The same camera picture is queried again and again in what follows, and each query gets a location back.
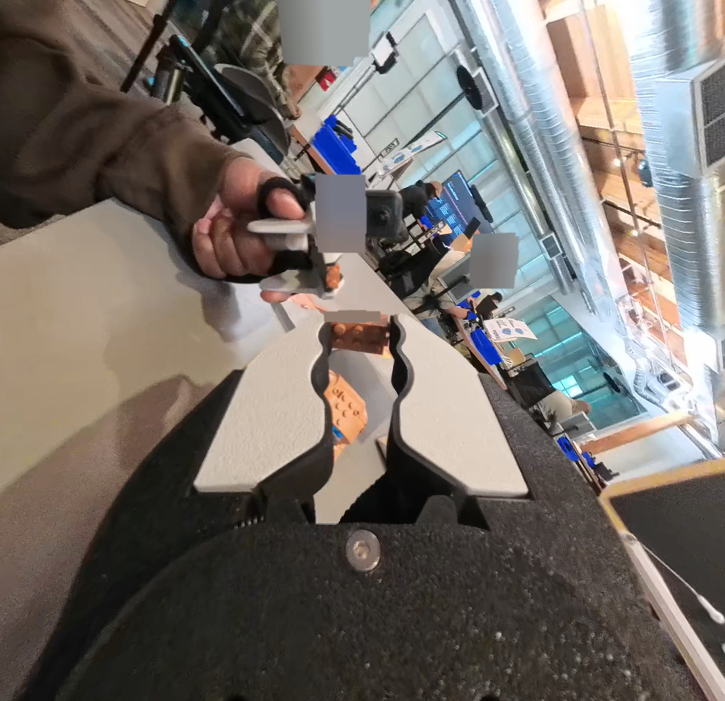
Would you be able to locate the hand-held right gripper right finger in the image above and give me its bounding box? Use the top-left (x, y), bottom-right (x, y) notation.
top-left (388, 314), bottom-right (530, 498)

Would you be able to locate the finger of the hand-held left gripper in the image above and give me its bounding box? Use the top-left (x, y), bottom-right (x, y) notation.
top-left (247, 214), bottom-right (316, 240)
top-left (261, 268), bottom-right (332, 297)

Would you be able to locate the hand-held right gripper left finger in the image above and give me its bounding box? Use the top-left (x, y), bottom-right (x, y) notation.
top-left (195, 314), bottom-right (337, 496)

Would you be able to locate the brown brick assembly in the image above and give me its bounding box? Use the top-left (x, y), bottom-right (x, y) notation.
top-left (323, 379), bottom-right (370, 445)

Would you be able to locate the brown plate brick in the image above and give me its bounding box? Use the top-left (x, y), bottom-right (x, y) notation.
top-left (329, 323), bottom-right (393, 354)

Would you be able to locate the grey desk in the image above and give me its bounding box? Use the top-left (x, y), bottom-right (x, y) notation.
top-left (0, 135), bottom-right (499, 611)

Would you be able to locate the person's left hand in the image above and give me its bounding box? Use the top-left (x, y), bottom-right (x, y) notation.
top-left (190, 156), bottom-right (329, 308)

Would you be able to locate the black computer monitor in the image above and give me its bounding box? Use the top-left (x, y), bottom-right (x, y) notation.
top-left (437, 169), bottom-right (490, 235)

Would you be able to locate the stack of blue bins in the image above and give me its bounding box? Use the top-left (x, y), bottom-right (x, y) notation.
top-left (312, 115), bottom-right (363, 176)

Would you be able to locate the black office chair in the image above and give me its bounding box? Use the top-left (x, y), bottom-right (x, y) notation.
top-left (168, 39), bottom-right (293, 149)

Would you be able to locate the black board with wooden edge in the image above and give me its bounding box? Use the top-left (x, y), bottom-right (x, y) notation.
top-left (599, 458), bottom-right (725, 701)

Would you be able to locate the silver ventilation duct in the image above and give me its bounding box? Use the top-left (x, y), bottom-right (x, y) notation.
top-left (448, 0), bottom-right (725, 362)

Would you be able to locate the white cable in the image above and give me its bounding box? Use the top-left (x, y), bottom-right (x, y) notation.
top-left (618, 529), bottom-right (725, 625)

